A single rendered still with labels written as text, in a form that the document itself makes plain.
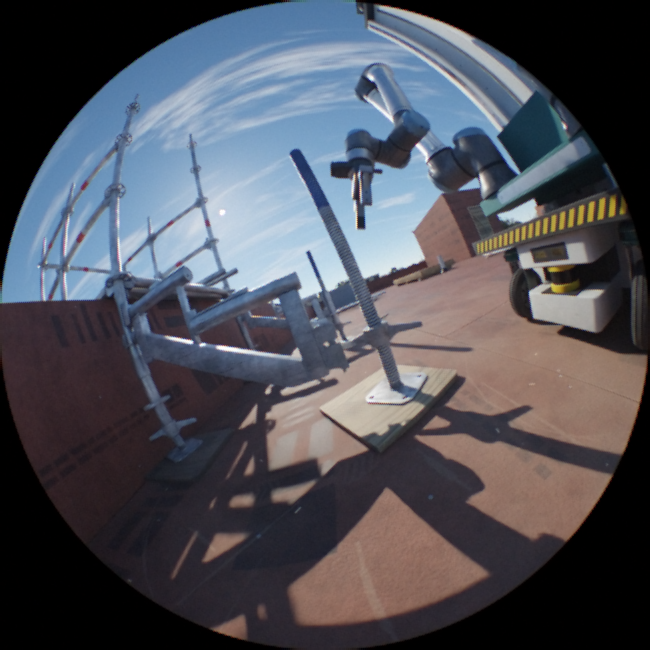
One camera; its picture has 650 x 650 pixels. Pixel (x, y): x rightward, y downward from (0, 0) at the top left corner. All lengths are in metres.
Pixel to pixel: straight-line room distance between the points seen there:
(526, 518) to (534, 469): 0.08
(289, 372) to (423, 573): 0.50
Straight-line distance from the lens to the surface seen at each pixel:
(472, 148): 0.89
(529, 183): 0.72
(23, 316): 0.89
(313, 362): 0.53
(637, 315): 0.56
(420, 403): 0.51
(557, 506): 0.35
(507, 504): 0.34
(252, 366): 0.56
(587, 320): 0.60
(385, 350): 0.54
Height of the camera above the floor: 0.30
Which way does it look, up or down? 4 degrees down
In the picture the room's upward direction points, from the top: 23 degrees counter-clockwise
